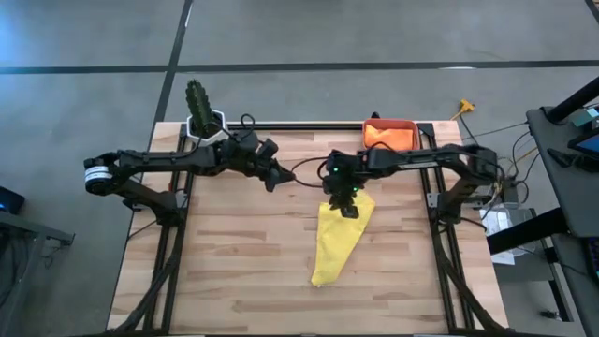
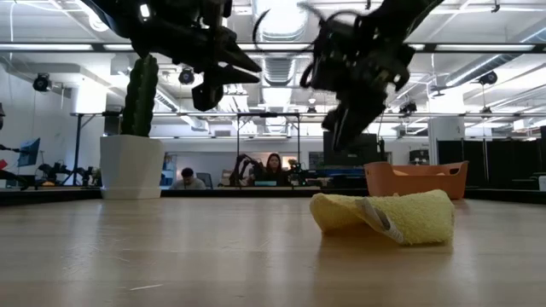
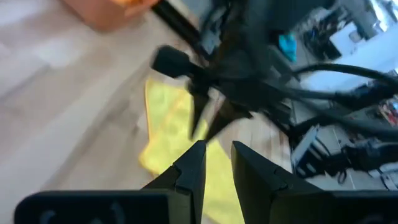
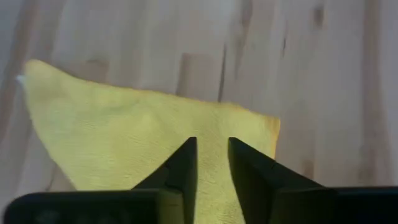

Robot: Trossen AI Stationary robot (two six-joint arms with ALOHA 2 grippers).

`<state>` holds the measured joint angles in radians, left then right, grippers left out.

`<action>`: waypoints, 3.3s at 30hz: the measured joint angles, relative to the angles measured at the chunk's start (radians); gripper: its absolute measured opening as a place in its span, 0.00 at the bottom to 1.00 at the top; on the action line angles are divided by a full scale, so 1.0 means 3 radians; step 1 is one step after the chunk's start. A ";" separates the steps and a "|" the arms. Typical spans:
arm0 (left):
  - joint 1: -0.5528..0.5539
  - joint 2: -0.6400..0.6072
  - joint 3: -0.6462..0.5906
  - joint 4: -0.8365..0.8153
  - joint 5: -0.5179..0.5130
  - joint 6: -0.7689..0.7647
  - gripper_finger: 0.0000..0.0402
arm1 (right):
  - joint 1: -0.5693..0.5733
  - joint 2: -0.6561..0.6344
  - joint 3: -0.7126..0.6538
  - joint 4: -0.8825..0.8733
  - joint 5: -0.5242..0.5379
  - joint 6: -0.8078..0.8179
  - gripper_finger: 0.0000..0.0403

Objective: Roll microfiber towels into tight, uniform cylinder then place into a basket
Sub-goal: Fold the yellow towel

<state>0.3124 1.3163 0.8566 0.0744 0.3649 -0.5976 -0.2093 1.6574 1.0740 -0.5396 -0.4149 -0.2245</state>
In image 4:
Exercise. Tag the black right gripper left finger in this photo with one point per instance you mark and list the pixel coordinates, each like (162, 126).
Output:
(180, 186)

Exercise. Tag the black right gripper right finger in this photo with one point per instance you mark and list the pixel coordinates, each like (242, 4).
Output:
(255, 186)

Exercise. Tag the yellow microfiber towel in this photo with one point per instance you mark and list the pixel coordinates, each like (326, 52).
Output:
(124, 133)

